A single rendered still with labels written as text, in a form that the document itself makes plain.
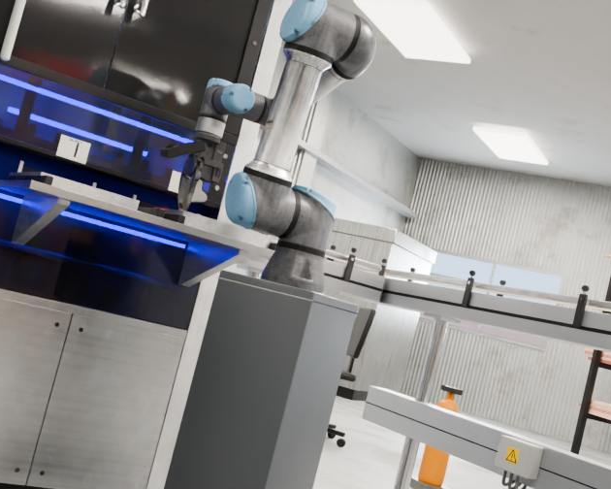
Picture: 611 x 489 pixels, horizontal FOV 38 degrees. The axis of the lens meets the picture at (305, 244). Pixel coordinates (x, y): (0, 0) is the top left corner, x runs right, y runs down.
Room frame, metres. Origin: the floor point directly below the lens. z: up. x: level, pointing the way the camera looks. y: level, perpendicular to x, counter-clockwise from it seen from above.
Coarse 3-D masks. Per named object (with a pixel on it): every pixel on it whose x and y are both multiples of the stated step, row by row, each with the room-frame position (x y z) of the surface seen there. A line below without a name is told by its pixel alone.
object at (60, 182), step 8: (56, 184) 2.19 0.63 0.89; (64, 184) 2.20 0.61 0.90; (72, 184) 2.21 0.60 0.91; (80, 184) 2.22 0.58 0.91; (80, 192) 2.22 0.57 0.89; (88, 192) 2.23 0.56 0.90; (96, 192) 2.24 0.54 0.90; (104, 192) 2.25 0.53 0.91; (104, 200) 2.26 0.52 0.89; (112, 200) 2.27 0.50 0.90; (120, 200) 2.28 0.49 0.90; (128, 200) 2.29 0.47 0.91; (136, 200) 2.30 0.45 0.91; (128, 208) 2.29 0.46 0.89; (136, 208) 2.30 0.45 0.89
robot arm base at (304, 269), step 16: (272, 256) 2.08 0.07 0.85; (288, 256) 2.04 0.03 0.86; (304, 256) 2.04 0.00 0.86; (320, 256) 2.06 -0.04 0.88; (272, 272) 2.04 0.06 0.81; (288, 272) 2.03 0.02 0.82; (304, 272) 2.04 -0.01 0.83; (320, 272) 2.06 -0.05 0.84; (304, 288) 2.03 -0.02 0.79; (320, 288) 2.06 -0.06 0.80
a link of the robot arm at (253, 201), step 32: (320, 0) 1.92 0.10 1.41; (288, 32) 1.93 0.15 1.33; (320, 32) 1.92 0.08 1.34; (352, 32) 1.95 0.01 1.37; (288, 64) 1.96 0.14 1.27; (320, 64) 1.95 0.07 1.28; (288, 96) 1.95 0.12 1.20; (288, 128) 1.96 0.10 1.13; (256, 160) 1.99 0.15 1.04; (288, 160) 1.99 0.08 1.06; (256, 192) 1.96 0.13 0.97; (288, 192) 2.01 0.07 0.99; (256, 224) 1.99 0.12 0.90; (288, 224) 2.01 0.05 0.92
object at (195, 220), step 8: (192, 216) 2.26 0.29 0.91; (200, 216) 2.27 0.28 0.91; (192, 224) 2.26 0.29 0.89; (200, 224) 2.27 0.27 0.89; (208, 224) 2.28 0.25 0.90; (216, 224) 2.29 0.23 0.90; (224, 224) 2.30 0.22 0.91; (216, 232) 2.30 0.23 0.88; (224, 232) 2.31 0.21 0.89; (232, 232) 2.32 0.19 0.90; (240, 232) 2.33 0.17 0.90; (248, 232) 2.34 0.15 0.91; (256, 232) 2.35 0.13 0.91; (240, 240) 2.33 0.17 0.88; (248, 240) 2.34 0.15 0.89; (256, 240) 2.35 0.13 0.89; (264, 240) 2.37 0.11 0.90
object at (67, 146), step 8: (64, 136) 2.44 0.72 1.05; (64, 144) 2.44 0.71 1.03; (72, 144) 2.45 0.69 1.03; (80, 144) 2.47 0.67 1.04; (88, 144) 2.48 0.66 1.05; (56, 152) 2.44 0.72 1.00; (64, 152) 2.45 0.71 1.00; (72, 152) 2.46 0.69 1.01; (80, 152) 2.47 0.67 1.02; (80, 160) 2.47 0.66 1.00
